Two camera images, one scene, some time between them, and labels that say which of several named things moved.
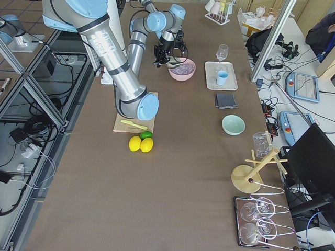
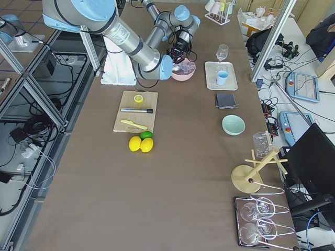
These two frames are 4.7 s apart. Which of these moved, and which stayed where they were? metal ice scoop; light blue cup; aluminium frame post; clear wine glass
Moved: metal ice scoop
Stayed: light blue cup; aluminium frame post; clear wine glass
